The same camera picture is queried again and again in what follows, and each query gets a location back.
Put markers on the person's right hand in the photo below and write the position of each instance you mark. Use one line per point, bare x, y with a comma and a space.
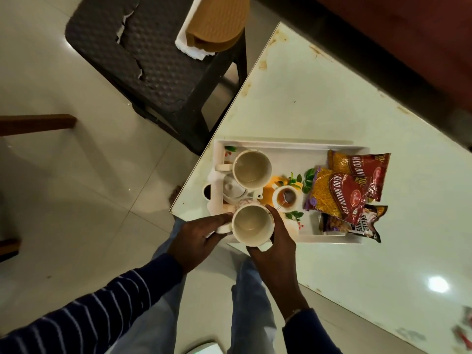
280, 265

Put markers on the person's left hand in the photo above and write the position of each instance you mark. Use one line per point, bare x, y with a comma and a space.
199, 239

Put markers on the white floral mug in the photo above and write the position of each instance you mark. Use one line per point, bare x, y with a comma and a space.
252, 169
252, 224

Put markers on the red aloo bhujia packet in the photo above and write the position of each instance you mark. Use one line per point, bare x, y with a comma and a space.
339, 195
368, 165

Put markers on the salted peanuts packet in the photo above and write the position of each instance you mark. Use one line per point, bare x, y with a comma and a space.
365, 228

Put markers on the white floral tray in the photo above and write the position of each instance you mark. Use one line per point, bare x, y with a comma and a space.
295, 158

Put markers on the red candy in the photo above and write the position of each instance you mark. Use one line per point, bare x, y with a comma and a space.
462, 335
467, 315

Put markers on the white paper napkins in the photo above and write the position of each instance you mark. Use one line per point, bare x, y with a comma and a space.
188, 46

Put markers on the wooden napkin holder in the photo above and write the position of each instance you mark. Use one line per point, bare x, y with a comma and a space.
221, 22

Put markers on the person's left forearm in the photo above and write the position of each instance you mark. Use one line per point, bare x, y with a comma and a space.
92, 317

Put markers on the person's right forearm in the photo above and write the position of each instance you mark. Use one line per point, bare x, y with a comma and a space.
309, 335

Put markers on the person's right leg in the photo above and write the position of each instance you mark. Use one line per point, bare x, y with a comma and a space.
250, 309

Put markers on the person's leg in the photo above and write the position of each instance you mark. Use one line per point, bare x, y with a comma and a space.
250, 309
155, 309

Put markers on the person's left leg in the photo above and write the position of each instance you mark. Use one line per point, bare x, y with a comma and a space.
155, 309

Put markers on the white object on floor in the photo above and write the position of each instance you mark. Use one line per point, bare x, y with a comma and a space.
204, 349

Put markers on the dark plastic stool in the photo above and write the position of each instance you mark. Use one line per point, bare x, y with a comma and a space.
155, 62

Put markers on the wooden armchair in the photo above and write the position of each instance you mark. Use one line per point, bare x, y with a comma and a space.
37, 123

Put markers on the red sofa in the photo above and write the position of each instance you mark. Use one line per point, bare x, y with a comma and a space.
405, 33

